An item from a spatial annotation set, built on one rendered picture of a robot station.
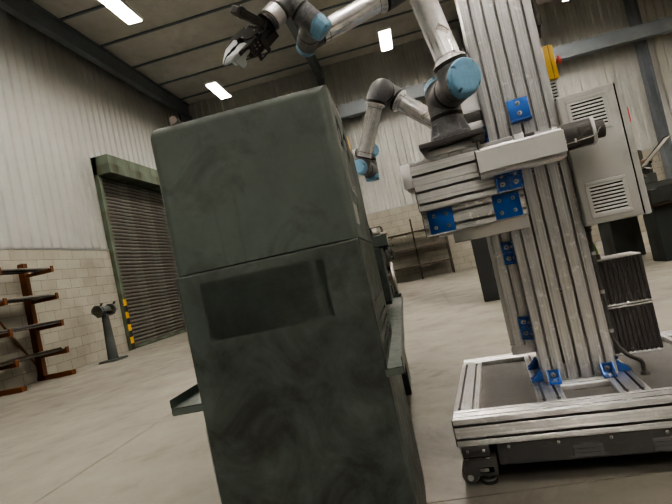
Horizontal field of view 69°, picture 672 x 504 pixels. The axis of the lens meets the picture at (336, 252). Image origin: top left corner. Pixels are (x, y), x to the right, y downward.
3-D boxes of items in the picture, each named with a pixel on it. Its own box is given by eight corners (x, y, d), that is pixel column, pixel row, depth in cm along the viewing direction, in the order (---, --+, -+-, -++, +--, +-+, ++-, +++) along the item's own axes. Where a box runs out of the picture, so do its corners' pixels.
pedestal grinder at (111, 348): (115, 361, 927) (103, 302, 932) (97, 365, 933) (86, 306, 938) (129, 356, 974) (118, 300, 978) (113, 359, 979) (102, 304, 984)
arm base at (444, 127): (474, 140, 182) (468, 114, 182) (472, 131, 167) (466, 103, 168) (433, 151, 186) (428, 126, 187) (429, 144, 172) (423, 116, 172)
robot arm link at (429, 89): (454, 119, 184) (446, 84, 185) (470, 105, 171) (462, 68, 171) (425, 123, 182) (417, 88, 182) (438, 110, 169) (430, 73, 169)
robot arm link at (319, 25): (329, 35, 165) (303, 14, 164) (335, 17, 154) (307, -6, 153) (315, 52, 164) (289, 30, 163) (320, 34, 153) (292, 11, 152)
